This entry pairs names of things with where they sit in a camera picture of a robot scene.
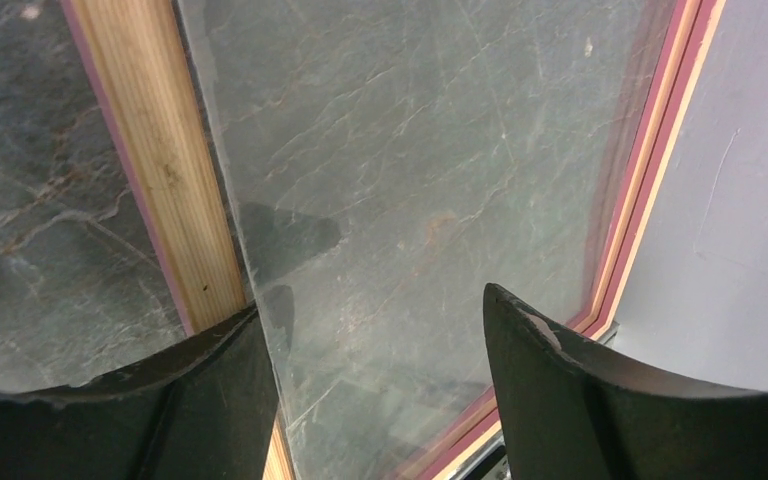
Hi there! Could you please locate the pink wooden picture frame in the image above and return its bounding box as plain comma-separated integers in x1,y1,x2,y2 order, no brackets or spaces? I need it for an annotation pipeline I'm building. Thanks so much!
62,1,723,479

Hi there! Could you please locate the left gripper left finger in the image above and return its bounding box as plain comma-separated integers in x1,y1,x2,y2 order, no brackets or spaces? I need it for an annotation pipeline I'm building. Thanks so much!
0,307,278,479

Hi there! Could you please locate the clear acrylic sheet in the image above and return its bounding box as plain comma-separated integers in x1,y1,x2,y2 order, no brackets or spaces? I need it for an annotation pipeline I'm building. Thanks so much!
179,1,676,479

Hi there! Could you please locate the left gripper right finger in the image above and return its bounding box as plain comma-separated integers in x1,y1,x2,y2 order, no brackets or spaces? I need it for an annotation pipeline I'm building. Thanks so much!
483,283,768,479

